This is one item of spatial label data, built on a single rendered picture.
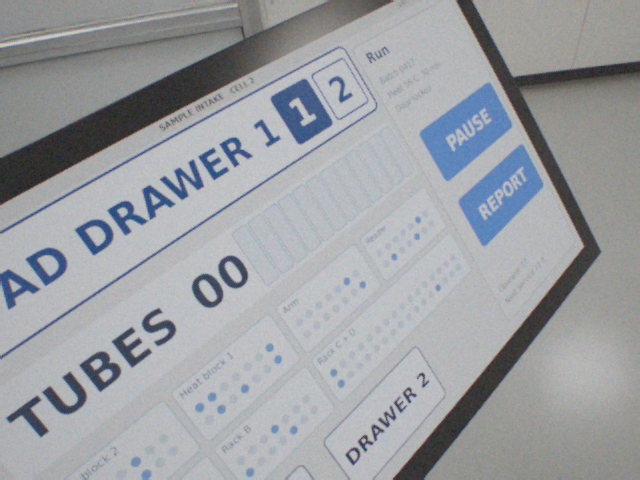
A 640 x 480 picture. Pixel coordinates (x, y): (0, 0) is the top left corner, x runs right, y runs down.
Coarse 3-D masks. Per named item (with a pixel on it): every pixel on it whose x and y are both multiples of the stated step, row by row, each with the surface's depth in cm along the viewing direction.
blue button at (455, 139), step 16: (480, 96) 39; (496, 96) 40; (448, 112) 37; (464, 112) 38; (480, 112) 39; (496, 112) 39; (432, 128) 36; (448, 128) 37; (464, 128) 37; (480, 128) 38; (496, 128) 39; (432, 144) 36; (448, 144) 36; (464, 144) 37; (480, 144) 38; (448, 160) 36; (464, 160) 37; (448, 176) 36
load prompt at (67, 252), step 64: (320, 64) 32; (192, 128) 27; (256, 128) 29; (320, 128) 31; (128, 192) 25; (192, 192) 27; (0, 256) 22; (64, 256) 24; (128, 256) 25; (0, 320) 22
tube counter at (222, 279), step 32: (384, 128) 34; (352, 160) 32; (384, 160) 33; (288, 192) 30; (320, 192) 31; (352, 192) 32; (384, 192) 33; (256, 224) 28; (288, 224) 29; (320, 224) 30; (352, 224) 32; (192, 256) 26; (224, 256) 27; (256, 256) 28; (288, 256) 29; (192, 288) 26; (224, 288) 27; (256, 288) 28; (224, 320) 27
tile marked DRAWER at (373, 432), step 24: (408, 360) 33; (384, 384) 31; (408, 384) 32; (432, 384) 33; (360, 408) 30; (384, 408) 31; (408, 408) 32; (432, 408) 33; (336, 432) 29; (360, 432) 30; (384, 432) 31; (408, 432) 32; (336, 456) 29; (360, 456) 30; (384, 456) 31
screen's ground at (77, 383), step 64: (448, 0) 38; (384, 64) 34; (448, 64) 37; (512, 128) 40; (64, 192) 24; (256, 192) 29; (448, 192) 36; (320, 256) 30; (512, 256) 38; (64, 320) 23; (128, 320) 25; (192, 320) 26; (448, 320) 35; (512, 320) 38; (0, 384) 22; (64, 384) 23; (128, 384) 24; (448, 384) 34; (0, 448) 21; (64, 448) 23; (320, 448) 29
